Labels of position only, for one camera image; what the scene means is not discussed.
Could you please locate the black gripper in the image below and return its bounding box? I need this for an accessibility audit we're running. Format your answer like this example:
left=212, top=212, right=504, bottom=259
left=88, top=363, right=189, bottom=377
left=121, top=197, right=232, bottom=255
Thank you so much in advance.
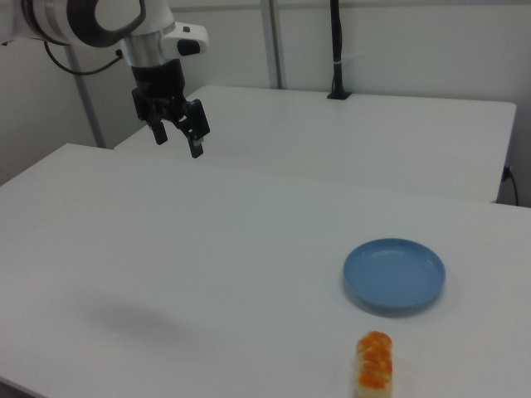
left=131, top=59, right=212, bottom=159

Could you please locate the bread roll with orange topping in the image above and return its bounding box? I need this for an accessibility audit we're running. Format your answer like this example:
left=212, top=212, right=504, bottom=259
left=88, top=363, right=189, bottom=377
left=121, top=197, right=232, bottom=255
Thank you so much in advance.
left=354, top=330, right=394, bottom=398

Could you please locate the blue round plate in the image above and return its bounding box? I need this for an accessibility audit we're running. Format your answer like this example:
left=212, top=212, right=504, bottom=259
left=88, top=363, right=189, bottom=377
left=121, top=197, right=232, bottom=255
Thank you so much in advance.
left=342, top=237, right=447, bottom=312

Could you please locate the white side table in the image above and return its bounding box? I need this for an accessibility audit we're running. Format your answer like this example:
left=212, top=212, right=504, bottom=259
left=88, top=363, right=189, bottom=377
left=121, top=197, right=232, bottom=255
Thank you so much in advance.
left=113, top=85, right=518, bottom=205

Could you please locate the black table clamp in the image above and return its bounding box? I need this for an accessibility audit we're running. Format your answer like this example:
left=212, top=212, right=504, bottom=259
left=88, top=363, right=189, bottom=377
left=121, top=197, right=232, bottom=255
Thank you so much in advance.
left=326, top=0, right=353, bottom=101

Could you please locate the aluminium frame post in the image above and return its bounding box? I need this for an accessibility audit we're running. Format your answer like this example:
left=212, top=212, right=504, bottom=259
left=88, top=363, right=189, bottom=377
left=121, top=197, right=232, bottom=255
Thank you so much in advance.
left=66, top=44, right=105, bottom=149
left=260, top=0, right=288, bottom=90

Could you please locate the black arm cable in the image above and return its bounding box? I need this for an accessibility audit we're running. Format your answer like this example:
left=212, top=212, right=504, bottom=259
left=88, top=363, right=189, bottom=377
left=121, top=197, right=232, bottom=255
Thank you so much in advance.
left=42, top=38, right=125, bottom=77

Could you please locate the black power cable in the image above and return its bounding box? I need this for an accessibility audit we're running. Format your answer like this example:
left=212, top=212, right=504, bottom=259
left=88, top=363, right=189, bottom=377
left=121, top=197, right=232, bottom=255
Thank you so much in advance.
left=502, top=165, right=520, bottom=206

